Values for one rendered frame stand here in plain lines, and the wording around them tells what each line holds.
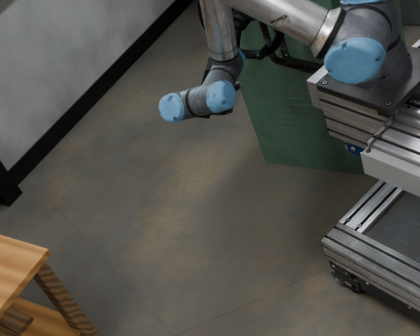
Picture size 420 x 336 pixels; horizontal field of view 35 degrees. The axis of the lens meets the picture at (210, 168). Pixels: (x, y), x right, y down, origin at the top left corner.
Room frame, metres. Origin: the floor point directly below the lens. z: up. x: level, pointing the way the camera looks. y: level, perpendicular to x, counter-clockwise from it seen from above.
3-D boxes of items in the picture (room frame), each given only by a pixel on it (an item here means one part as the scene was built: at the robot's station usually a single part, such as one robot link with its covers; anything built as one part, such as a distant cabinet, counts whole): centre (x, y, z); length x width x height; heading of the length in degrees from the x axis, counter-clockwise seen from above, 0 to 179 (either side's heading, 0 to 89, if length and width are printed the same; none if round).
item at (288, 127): (2.14, -0.57, 0.35); 0.58 x 0.45 x 0.71; 137
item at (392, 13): (1.28, -0.47, 0.98); 0.13 x 0.12 x 0.14; 144
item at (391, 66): (1.29, -0.47, 0.87); 0.15 x 0.15 x 0.10
